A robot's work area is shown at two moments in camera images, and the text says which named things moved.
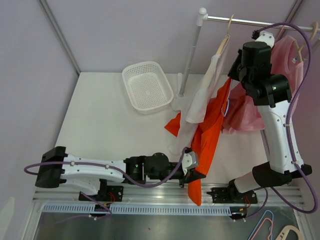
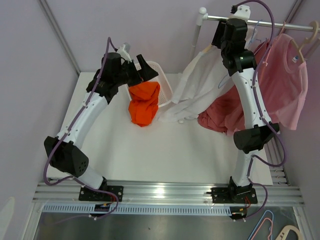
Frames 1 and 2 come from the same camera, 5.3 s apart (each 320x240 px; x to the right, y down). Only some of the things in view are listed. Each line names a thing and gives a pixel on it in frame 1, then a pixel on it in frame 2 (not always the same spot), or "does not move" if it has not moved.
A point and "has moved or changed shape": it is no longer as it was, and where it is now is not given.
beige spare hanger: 283,235 does not move
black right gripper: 233,72 → 219,32
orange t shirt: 204,139 → 143,107
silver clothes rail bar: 259,23 does not move
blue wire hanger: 228,107 → 250,45
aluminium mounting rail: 170,193 does not move
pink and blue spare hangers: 272,221 does not move
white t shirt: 192,107 has moved or changed shape
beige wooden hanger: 226,39 has moved or changed shape
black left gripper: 193,175 → 146,72
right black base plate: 232,195 does not move
